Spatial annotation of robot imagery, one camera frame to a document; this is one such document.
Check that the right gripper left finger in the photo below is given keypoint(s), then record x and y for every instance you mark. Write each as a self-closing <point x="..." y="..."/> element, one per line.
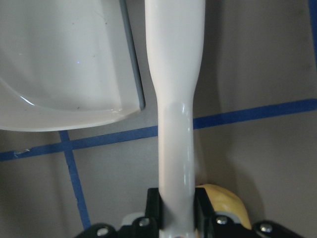
<point x="146" y="226"/>

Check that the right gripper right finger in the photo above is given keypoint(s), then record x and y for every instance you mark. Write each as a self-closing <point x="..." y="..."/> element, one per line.
<point x="215" y="225"/>

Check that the white plastic dustpan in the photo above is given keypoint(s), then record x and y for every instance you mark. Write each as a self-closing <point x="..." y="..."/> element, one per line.
<point x="66" y="64"/>

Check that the white hand brush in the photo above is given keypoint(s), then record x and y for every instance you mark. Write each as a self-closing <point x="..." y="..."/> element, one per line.
<point x="174" y="41"/>

